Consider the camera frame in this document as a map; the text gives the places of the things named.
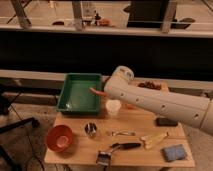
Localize dark red grapes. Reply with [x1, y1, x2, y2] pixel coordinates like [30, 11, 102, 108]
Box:
[138, 81, 162, 90]

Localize black handled brush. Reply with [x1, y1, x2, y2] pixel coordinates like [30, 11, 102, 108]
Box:
[96, 143, 141, 166]

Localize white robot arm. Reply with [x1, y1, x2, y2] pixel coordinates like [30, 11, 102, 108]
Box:
[104, 66, 213, 136]

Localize orange bowl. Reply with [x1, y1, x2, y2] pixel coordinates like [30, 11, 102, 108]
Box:
[45, 125, 73, 152]

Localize red chili pepper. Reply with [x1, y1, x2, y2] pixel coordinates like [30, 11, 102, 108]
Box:
[89, 87, 107, 97]

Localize white plastic cup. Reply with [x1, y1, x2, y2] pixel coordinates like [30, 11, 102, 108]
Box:
[106, 100, 121, 117]

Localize small metal cup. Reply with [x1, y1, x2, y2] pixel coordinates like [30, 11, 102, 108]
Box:
[85, 123, 97, 138]

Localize purple bowl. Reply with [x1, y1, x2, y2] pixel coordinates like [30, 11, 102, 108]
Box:
[103, 77, 110, 87]

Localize orange round toy fruit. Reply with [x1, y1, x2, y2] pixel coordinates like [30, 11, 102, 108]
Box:
[125, 104, 135, 110]

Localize green plastic tray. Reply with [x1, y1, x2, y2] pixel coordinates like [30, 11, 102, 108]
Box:
[57, 73, 102, 115]

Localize black phone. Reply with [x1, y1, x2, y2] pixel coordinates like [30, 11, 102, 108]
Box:
[156, 118, 178, 127]

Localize blue sponge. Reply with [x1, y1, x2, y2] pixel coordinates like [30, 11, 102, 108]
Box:
[162, 144, 187, 162]

